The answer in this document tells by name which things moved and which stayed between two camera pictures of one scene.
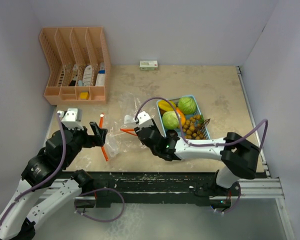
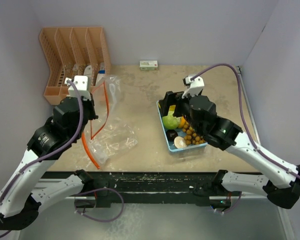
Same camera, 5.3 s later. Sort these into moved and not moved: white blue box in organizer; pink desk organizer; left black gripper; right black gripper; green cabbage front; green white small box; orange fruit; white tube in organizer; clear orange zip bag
Moved: right black gripper; left black gripper; clear orange zip bag
Not moved: white blue box in organizer; green cabbage front; white tube in organizer; orange fruit; pink desk organizer; green white small box
